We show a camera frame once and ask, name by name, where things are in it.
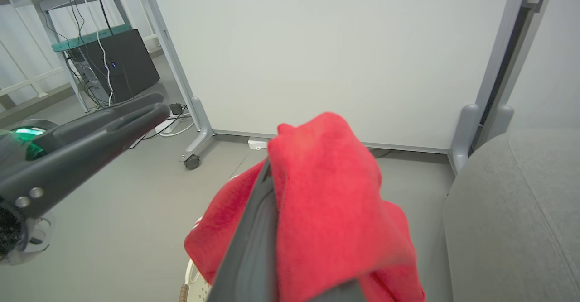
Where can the white railing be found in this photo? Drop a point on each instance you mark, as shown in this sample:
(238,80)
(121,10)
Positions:
(31,81)

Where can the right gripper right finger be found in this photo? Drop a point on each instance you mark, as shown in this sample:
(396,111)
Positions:
(340,294)

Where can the teal desk shelf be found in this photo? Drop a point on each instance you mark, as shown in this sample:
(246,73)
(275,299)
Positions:
(90,38)

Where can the beige perforated laundry basket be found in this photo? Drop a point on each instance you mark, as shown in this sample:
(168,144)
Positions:
(197,288)

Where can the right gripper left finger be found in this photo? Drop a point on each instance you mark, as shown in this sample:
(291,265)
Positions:
(253,256)

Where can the black computer tower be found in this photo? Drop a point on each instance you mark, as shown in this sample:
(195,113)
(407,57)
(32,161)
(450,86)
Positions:
(131,66)

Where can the black caster wheel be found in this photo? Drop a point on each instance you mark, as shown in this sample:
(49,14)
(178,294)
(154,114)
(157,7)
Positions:
(192,162)

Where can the white power strip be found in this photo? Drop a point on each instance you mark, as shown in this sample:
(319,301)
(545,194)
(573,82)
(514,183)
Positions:
(166,126)

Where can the grey fabric sofa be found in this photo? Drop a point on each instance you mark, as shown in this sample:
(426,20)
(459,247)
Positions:
(512,225)

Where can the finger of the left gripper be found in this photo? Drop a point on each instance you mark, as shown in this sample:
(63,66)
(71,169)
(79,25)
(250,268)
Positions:
(113,112)
(90,161)

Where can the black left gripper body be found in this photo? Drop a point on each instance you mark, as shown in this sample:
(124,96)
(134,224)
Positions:
(20,241)

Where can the red white-striped clothing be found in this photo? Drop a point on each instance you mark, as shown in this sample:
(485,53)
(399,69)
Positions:
(326,193)

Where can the black power adapter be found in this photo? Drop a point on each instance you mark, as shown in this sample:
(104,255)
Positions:
(176,109)

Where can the small white floor block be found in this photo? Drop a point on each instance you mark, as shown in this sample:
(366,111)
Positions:
(257,144)

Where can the white partition panel grey frame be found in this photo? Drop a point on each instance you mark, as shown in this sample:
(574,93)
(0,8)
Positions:
(340,44)
(548,66)

